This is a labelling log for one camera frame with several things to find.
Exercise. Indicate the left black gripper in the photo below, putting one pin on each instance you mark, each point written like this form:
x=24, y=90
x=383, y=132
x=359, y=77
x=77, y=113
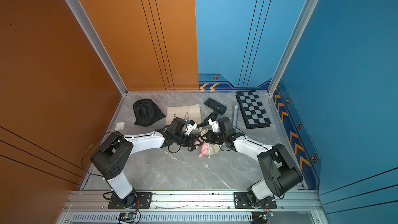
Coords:
x=193, y=138

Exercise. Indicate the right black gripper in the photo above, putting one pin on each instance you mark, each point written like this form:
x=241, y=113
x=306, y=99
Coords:
x=210, y=139

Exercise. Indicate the pink hair dryer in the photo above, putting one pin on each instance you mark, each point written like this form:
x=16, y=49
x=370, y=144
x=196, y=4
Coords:
x=203, y=147

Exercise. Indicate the black drawstring pouch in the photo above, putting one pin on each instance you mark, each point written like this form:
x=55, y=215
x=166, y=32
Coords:
x=146, y=112

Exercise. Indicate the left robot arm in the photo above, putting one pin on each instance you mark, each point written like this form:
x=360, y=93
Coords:
x=112, y=155

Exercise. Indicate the black hair dryer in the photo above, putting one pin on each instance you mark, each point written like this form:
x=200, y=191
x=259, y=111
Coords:
x=217, y=108

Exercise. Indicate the grey microphone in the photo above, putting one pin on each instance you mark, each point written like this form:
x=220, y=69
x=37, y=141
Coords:
x=236, y=107

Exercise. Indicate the folded checkered chess board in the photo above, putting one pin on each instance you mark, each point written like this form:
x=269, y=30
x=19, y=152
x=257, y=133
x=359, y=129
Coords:
x=252, y=109

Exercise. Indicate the white earbuds case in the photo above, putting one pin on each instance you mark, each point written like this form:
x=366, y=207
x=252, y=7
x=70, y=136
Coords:
x=119, y=126

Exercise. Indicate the right green circuit board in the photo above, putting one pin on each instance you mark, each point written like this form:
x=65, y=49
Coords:
x=261, y=217

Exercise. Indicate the green circuit board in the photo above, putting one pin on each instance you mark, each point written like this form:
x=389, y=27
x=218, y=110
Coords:
x=261, y=217
x=128, y=218

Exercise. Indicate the left green circuit board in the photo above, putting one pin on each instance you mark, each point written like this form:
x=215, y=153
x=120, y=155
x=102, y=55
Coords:
x=128, y=218

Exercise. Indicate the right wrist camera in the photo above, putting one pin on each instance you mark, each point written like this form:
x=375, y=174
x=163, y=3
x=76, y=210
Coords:
x=219, y=125

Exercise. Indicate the beige printed drawstring pouch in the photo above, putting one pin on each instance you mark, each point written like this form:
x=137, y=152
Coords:
x=191, y=112

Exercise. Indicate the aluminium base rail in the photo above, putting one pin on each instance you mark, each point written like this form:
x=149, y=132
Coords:
x=192, y=207

